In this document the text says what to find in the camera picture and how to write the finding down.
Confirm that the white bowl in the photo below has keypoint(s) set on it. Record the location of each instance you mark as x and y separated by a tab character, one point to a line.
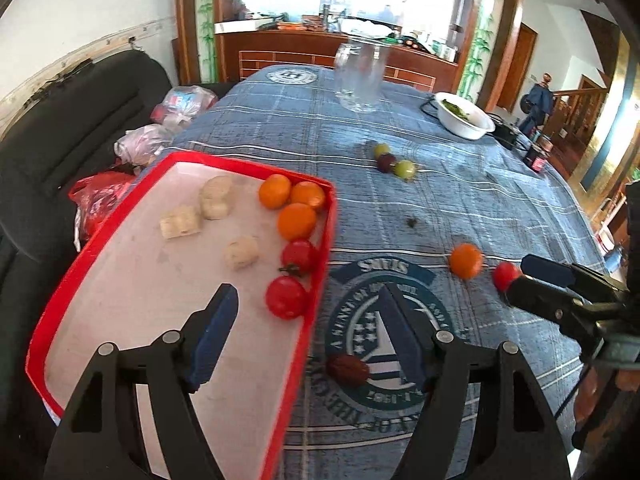
462	125

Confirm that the wooden stair railing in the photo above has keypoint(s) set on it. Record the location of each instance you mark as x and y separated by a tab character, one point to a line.
575	115

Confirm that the wooden door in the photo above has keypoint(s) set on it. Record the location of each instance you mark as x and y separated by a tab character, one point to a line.
520	67

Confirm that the beige biscuit square piece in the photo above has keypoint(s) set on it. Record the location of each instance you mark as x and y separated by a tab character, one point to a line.
180	221

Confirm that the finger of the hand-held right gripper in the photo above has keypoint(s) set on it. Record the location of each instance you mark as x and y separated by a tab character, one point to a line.
535	297
547	266

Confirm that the dark purple grape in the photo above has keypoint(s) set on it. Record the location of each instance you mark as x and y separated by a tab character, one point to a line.
386	163

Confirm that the clear plastic bag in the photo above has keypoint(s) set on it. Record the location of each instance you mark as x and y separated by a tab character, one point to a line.
142	145

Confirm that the green grape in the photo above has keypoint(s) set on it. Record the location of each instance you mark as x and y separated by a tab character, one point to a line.
405	169
381	150

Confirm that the dark can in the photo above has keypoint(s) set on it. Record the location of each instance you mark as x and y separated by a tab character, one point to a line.
538	157

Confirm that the red tomato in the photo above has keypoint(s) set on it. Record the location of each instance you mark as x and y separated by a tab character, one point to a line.
299	256
505	275
286	297

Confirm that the orange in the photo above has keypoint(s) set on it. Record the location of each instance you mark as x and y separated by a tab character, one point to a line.
275	191
297	221
308	195
466	261

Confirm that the beige biscuit round piece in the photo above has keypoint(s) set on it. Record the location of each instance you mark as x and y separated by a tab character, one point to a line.
241	253

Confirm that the dark blue jacket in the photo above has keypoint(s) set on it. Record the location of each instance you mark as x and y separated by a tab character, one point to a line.
539	105

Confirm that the wooden cabinet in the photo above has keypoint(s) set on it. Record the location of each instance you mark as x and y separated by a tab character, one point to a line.
300	50

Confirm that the person's right hand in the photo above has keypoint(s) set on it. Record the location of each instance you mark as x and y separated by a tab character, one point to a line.
586	395

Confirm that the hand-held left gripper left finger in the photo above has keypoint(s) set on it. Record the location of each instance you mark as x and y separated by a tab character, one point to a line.
215	340

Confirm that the brown date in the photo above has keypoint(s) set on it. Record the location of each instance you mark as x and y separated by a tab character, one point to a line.
348	369

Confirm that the red plastic bag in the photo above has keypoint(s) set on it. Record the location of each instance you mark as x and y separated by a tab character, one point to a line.
97	200

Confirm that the green bamboo wall painting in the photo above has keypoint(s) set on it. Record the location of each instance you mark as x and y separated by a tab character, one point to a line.
205	15
480	55

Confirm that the leafy greens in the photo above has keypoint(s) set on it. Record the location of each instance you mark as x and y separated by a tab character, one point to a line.
455	108

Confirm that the red plastic tray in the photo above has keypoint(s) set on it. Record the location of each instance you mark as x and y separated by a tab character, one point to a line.
150	300

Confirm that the black charger box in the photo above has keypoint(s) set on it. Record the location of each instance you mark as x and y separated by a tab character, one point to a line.
506	132

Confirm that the white printed plastic bag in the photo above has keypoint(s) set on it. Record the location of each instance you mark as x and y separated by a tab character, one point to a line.
185	105

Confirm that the small dark stem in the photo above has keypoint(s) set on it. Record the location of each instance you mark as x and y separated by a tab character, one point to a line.
412	221

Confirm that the clear glass pitcher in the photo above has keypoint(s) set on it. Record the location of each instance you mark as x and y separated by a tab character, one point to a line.
360	77

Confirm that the beige sugarcane piece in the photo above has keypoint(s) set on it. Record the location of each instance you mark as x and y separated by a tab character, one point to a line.
218	208

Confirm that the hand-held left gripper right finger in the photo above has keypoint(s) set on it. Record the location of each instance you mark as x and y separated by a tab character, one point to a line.
406	345

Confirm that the black sofa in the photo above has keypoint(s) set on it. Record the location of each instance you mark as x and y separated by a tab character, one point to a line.
65	125

